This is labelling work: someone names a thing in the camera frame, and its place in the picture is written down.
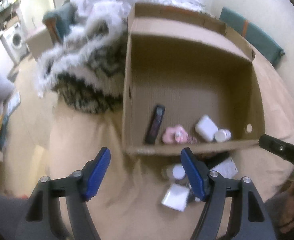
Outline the white pill bottle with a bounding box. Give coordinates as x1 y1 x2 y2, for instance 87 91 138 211
165 164 186 180

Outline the white box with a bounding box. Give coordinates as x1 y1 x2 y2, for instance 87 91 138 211
210 157 238 179

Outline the small silver packet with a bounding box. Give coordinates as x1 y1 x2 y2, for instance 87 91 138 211
162 184 190 212

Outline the pink plush toy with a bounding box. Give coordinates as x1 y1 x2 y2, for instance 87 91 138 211
162 125 197 145

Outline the small white jar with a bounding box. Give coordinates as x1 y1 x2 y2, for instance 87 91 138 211
214 129 232 142

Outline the tan bed sheet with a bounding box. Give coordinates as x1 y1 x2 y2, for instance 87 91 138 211
49 47 294 239

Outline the black remote control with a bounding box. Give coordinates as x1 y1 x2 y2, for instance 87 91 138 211
145 105 165 145

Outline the brown cardboard box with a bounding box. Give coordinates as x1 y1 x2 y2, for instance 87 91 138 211
122 3 265 156

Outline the black and white shaggy blanket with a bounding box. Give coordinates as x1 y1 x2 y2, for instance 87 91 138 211
36 16 128 114

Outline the teal cushion with orange stripe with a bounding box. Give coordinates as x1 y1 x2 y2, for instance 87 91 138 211
219 7 285 67

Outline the teal upholstered chair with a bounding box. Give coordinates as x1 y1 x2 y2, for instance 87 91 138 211
42 0 76 43

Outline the white washing machine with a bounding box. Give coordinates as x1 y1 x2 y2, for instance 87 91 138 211
1 22 29 65

